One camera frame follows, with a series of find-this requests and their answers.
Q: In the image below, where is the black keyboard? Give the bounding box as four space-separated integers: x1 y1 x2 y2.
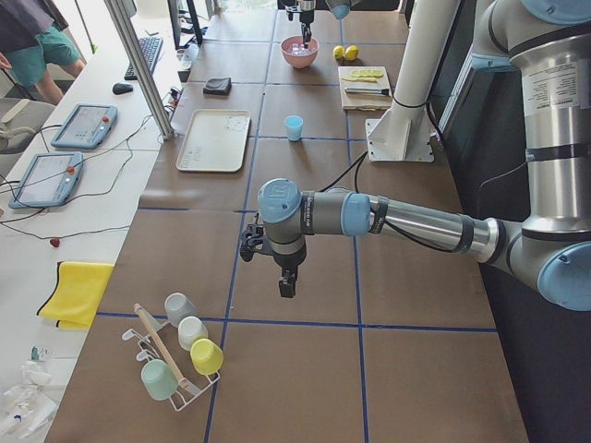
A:
124 36 163 80

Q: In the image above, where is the cream bear serving tray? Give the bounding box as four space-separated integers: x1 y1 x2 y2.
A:
175 109 250 173

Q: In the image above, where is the wooden cutting board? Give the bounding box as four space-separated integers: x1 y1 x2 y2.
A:
338 66 392 111

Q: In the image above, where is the yellow cloth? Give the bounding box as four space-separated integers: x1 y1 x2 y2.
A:
37 261 114 329

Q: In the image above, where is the aluminium frame post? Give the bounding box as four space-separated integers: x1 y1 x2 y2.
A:
104 0 175 140

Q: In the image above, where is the folded grey cloth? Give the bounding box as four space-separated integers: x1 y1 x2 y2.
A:
202 78 232 96

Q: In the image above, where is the whole lemon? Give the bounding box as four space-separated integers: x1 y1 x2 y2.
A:
332 45 345 60
344 45 359 62

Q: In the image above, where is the upper whole lemon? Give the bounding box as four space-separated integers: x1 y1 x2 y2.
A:
332 45 345 60

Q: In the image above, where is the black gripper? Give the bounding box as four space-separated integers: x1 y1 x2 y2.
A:
297 0 315 49
272 244 307 298

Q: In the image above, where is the crumpled white paper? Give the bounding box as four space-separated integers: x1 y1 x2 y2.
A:
1 361 57 439

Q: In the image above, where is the pink bowl of ice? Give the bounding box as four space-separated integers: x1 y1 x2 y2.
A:
281 36 319 69

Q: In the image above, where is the yellow plastic knife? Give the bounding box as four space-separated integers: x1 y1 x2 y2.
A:
340 76 378 83

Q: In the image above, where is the mint green cup on rack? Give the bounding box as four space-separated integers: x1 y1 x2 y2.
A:
140 359 178 401

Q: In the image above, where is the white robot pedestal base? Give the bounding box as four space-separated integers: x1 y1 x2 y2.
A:
366 0 461 162

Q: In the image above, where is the yellow cup on rack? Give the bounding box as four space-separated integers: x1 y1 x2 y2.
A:
190 338 223 376

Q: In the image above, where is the far blue teach pendant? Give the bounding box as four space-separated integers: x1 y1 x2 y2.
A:
51 103 118 150

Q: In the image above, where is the blue teach pendant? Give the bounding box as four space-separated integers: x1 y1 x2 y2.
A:
51 103 118 150
8 151 83 209

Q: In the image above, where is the grey cup on rack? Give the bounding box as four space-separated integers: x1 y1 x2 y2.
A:
164 293 197 328

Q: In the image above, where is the near blue teach pendant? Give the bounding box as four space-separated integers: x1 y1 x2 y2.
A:
8 151 83 209

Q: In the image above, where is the person in green shorts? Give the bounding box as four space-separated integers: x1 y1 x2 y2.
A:
1 0 86 105

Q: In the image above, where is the light blue plastic cup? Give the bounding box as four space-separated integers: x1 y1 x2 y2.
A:
284 115 304 141

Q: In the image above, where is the black computer mouse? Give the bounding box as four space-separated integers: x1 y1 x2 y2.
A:
112 82 134 95

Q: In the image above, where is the white wire cup rack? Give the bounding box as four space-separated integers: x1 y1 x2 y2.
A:
121 303 221 413

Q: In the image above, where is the white cup on rack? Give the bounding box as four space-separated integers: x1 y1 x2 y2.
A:
177 316 209 351

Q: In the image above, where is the lower whole lemon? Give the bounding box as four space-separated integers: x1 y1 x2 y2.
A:
344 45 359 62

